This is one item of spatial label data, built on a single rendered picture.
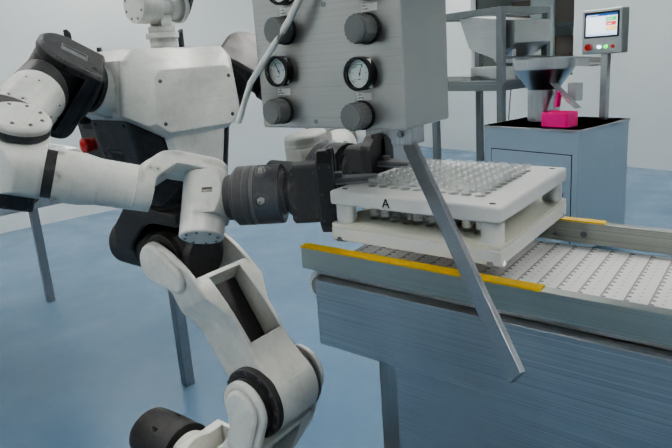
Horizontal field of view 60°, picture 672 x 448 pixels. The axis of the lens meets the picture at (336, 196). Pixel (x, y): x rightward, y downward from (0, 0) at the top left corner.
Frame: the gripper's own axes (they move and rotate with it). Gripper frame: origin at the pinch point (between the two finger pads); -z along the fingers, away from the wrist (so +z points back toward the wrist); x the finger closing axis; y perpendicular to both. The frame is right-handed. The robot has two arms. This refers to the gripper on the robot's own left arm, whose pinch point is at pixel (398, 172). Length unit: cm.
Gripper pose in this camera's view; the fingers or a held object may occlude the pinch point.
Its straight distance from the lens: 93.6
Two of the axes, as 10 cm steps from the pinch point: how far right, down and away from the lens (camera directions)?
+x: 0.9, 9.7, 2.2
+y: -7.1, 2.1, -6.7
